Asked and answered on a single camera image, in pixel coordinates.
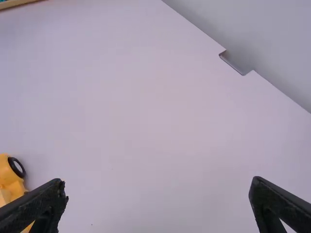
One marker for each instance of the yellow toy car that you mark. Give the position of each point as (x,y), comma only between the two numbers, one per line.
(7,174)

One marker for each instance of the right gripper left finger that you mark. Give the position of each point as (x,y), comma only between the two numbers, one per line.
(36,204)

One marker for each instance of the tan tray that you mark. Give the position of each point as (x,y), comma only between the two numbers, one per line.
(9,6)

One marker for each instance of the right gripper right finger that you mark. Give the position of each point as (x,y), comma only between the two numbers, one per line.
(267,196)

